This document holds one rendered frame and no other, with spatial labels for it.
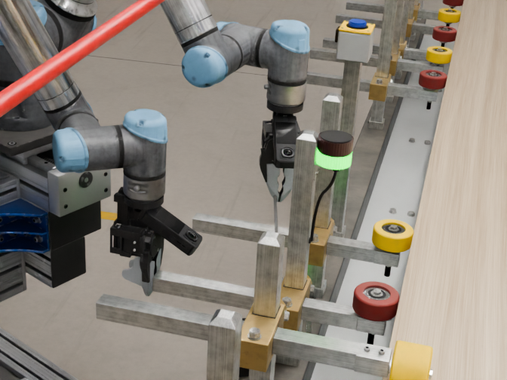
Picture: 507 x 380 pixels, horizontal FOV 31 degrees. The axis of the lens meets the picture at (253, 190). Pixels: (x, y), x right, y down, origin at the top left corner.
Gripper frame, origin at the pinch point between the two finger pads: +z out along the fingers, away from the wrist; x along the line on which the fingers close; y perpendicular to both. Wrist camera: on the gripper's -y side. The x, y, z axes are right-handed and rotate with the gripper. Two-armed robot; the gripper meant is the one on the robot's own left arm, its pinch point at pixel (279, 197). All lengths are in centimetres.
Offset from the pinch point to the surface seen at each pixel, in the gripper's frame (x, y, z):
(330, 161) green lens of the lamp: -4.2, -25.8, -20.0
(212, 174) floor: -1, 207, 94
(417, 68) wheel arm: -59, 111, 10
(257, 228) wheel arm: 3.8, 1.9, 8.1
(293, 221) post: 0.8, -22.6, -6.9
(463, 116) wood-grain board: -56, 55, 4
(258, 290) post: 9.3, -46.1, -7.6
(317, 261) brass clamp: -7.6, -6.8, 10.9
